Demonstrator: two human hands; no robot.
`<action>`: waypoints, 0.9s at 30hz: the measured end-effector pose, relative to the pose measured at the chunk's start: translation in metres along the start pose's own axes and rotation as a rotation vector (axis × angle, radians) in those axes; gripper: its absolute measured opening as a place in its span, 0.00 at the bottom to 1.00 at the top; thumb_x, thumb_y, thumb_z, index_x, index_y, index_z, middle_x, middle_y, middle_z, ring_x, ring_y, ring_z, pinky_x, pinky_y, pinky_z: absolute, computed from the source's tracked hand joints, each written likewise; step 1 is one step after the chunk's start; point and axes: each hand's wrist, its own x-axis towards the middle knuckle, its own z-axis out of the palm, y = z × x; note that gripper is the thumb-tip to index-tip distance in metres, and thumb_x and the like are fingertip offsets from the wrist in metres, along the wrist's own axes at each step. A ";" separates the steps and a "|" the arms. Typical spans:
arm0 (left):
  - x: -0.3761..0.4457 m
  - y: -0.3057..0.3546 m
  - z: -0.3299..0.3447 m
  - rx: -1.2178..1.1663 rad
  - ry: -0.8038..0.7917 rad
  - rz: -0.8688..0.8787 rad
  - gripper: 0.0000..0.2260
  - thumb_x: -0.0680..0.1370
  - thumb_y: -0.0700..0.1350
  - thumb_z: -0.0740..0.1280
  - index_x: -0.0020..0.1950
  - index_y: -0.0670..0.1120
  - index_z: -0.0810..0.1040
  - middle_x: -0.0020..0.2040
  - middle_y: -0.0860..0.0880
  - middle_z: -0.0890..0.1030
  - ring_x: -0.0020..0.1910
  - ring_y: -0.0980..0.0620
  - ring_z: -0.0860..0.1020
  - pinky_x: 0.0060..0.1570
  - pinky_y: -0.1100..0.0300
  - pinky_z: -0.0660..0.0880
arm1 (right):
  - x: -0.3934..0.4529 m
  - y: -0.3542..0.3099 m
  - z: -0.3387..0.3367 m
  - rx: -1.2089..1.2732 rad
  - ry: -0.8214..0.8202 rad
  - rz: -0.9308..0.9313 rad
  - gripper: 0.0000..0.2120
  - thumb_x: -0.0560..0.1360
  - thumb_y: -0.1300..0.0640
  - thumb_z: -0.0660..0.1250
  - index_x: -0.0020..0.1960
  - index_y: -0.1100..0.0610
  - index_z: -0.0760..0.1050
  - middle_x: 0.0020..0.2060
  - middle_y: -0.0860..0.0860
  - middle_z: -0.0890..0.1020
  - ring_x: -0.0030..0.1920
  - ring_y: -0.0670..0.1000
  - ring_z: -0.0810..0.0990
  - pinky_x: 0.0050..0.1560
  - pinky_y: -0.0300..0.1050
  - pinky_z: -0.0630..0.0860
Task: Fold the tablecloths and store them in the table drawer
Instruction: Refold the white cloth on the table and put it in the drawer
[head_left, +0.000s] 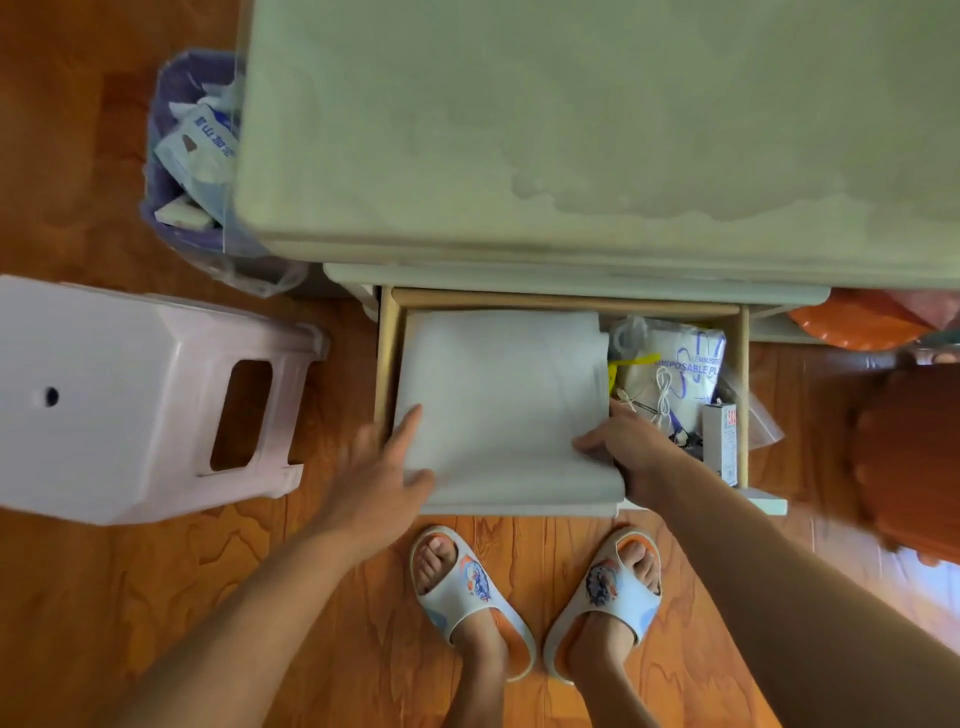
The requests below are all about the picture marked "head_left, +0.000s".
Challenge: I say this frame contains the person's left hand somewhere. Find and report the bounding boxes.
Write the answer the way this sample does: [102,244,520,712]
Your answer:
[320,404,438,562]

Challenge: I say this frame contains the person's right hand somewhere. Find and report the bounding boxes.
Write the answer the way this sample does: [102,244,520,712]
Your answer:
[572,399,689,506]

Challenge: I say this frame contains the wooden drawer white front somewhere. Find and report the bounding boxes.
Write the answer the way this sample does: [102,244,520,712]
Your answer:
[372,284,789,519]

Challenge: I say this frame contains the plain white tablecloth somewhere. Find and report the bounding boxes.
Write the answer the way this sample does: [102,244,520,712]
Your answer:
[393,309,628,509]

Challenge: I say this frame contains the person's right forearm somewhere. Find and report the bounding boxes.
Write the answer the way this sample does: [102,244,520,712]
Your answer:
[637,449,960,728]

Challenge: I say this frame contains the person's left forearm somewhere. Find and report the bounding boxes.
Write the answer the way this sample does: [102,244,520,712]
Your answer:
[112,524,380,728]

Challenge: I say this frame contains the person's right leg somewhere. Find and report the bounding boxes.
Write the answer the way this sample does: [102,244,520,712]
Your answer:
[564,541,663,728]

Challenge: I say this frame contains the small white box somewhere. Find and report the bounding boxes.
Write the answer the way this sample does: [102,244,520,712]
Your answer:
[701,401,740,487]

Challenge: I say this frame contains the yellow tape measure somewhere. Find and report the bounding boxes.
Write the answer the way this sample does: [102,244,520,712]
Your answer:
[607,352,663,397]

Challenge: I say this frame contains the white blue printed bag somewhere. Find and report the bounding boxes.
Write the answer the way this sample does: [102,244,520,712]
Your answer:
[611,314,727,445]

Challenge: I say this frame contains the clear plastic zip bag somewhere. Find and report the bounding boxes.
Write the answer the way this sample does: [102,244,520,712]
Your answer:
[716,367,787,453]

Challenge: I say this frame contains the white slipper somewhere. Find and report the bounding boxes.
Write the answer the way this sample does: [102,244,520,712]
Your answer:
[542,527,665,686]
[408,524,538,682]

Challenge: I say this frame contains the pink plastic stool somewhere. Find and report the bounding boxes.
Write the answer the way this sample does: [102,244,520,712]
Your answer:
[0,273,331,528]

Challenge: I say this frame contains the cream marble table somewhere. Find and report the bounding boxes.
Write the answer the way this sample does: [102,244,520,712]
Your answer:
[234,0,960,346]

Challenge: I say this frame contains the small bin with lavender bag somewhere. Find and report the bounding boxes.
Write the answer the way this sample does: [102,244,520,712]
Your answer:
[140,48,310,299]

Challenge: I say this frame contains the tangled black cables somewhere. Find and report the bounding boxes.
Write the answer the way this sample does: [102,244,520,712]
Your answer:
[622,367,706,460]

